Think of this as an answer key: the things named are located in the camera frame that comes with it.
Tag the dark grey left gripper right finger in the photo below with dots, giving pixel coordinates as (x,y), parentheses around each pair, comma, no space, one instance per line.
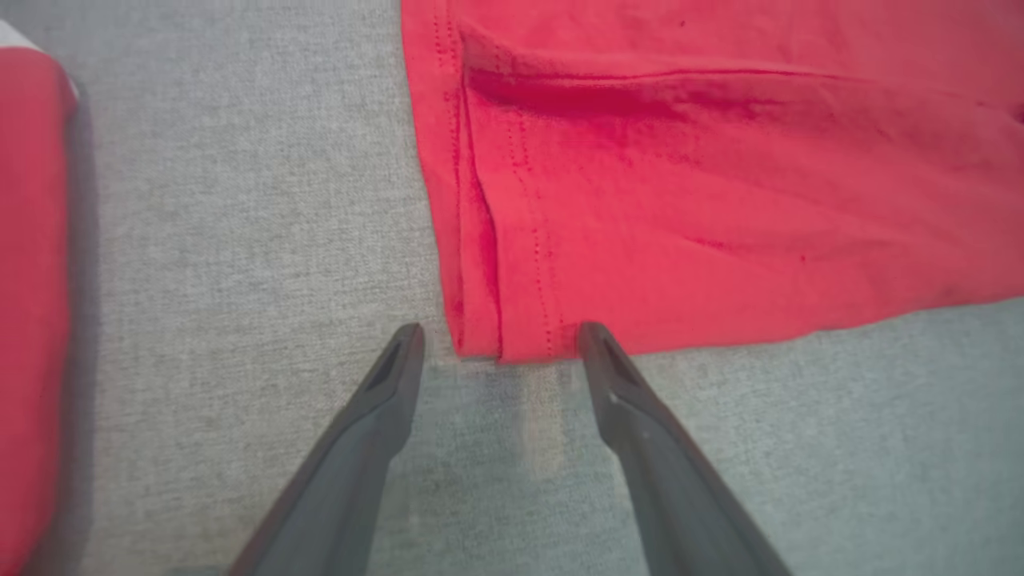
(680,496)

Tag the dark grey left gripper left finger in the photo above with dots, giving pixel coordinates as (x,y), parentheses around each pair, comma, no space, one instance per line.
(344,480)

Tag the red basketball jersey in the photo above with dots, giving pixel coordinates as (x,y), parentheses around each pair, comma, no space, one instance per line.
(720,200)

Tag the red shorts with white stripe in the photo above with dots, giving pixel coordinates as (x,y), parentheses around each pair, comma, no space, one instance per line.
(28,280)

